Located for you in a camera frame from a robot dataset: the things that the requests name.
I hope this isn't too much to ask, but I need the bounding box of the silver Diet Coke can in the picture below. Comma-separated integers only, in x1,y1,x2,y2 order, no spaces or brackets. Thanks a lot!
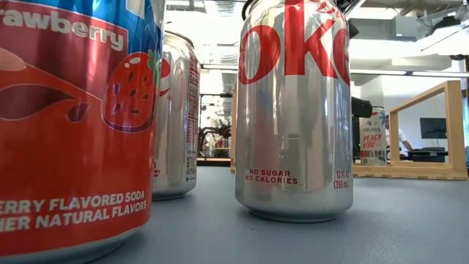
234,0,355,224

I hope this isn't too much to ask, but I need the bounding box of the Celsius Peach Vibe can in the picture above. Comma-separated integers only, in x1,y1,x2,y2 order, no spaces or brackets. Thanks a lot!
358,106,388,166

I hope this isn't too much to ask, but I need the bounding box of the wooden slatted shelf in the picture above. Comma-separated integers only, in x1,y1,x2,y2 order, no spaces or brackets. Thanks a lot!
229,79,469,181

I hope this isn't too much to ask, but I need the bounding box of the silver can red logo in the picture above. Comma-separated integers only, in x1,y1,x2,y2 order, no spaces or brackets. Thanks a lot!
152,30,202,202

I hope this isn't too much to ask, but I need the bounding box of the long ceiling light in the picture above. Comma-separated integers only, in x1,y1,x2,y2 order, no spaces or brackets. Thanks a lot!
350,68,407,76

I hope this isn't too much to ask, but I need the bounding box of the blue-grey table mat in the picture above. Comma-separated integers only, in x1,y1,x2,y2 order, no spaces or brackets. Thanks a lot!
87,165,469,264

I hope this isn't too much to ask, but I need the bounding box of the red Fanta strawberry can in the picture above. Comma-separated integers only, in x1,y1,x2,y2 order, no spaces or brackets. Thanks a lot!
0,0,166,264

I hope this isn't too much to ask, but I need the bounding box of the person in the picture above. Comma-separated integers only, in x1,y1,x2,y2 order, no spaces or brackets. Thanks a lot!
384,116,414,155

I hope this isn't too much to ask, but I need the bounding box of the dark desk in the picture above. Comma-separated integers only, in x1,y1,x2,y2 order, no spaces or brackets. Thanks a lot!
406,146,450,164

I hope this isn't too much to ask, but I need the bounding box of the black wall monitor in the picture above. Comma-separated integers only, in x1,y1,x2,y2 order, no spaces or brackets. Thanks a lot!
420,117,448,139

